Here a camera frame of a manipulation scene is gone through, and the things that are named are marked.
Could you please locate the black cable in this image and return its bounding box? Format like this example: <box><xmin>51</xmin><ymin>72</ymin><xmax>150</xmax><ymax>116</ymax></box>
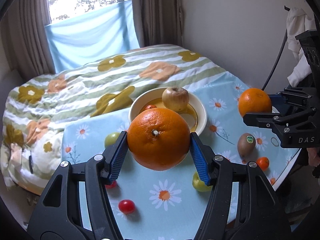
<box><xmin>261</xmin><ymin>28</ymin><xmax>288</xmax><ymax>91</ymax></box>

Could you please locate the right brown curtain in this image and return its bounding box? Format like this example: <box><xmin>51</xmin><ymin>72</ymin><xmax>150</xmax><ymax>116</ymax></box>
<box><xmin>132</xmin><ymin>0</ymin><xmax>183</xmax><ymax>47</ymax></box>

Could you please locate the cream yellow duck bowl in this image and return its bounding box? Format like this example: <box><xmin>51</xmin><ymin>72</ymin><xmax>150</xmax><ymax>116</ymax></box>
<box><xmin>129</xmin><ymin>87</ymin><xmax>207</xmax><ymax>135</ymax></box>

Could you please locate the light blue window cloth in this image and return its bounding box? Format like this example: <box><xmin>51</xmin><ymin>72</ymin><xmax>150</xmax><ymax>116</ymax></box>
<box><xmin>44</xmin><ymin>0</ymin><xmax>139</xmax><ymax>73</ymax></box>

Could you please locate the blue daisy tablecloth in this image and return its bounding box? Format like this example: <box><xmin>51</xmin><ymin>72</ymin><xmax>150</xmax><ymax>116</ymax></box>
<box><xmin>62</xmin><ymin>72</ymin><xmax>299</xmax><ymax>239</ymax></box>

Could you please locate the small mandarin in bowl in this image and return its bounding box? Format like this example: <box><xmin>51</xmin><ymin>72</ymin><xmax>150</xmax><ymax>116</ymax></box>
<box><xmin>140</xmin><ymin>105</ymin><xmax>157</xmax><ymax>113</ymax></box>

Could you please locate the wrinkled brown apple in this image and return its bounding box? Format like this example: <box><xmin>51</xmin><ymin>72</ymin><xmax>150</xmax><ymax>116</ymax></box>
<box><xmin>162</xmin><ymin>87</ymin><xmax>189</xmax><ymax>112</ymax></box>

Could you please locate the left brown curtain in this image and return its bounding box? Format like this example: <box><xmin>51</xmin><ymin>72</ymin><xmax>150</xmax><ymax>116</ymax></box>
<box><xmin>1</xmin><ymin>0</ymin><xmax>55</xmax><ymax>80</ymax></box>

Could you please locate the large orange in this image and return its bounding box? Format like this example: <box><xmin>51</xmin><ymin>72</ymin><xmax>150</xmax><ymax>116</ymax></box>
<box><xmin>127</xmin><ymin>108</ymin><xmax>190</xmax><ymax>171</ymax></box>

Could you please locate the brown curtain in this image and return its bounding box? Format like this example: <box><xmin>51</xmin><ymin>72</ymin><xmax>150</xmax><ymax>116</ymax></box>
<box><xmin>132</xmin><ymin>0</ymin><xmax>183</xmax><ymax>47</ymax></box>
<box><xmin>1</xmin><ymin>0</ymin><xmax>55</xmax><ymax>80</ymax></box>

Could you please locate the red cherry tomato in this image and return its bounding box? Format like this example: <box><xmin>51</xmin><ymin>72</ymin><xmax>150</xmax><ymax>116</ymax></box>
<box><xmin>118</xmin><ymin>199</ymin><xmax>136</xmax><ymax>215</ymax></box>
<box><xmin>105</xmin><ymin>180</ymin><xmax>117</xmax><ymax>189</ymax></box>

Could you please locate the striped floral quilt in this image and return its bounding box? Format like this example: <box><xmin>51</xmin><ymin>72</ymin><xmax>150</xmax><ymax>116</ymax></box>
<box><xmin>1</xmin><ymin>44</ymin><xmax>224</xmax><ymax>194</ymax></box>

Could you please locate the white hanging garment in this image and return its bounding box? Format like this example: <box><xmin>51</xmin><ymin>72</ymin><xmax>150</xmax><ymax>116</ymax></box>
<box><xmin>285</xmin><ymin>6</ymin><xmax>317</xmax><ymax>88</ymax></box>

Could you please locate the brown kiwi with sticker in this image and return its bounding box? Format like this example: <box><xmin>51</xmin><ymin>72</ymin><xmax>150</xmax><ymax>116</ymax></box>
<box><xmin>237</xmin><ymin>133</ymin><xmax>256</xmax><ymax>158</ymax></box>

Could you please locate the person's right hand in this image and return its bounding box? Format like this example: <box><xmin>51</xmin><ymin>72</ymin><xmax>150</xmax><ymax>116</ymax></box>
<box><xmin>307</xmin><ymin>147</ymin><xmax>320</xmax><ymax>167</ymax></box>

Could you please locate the green apple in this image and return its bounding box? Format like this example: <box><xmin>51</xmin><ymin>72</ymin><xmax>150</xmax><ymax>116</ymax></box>
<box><xmin>192</xmin><ymin>171</ymin><xmax>213</xmax><ymax>192</ymax></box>
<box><xmin>104</xmin><ymin>132</ymin><xmax>120</xmax><ymax>148</ymax></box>

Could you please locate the medium orange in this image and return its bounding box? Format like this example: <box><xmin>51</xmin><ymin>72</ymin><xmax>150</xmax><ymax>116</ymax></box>
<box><xmin>238</xmin><ymin>88</ymin><xmax>272</xmax><ymax>117</ymax></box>

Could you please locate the small mandarin on table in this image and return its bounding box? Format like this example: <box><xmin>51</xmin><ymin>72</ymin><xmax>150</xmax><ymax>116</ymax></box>
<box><xmin>256</xmin><ymin>157</ymin><xmax>270</xmax><ymax>171</ymax></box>

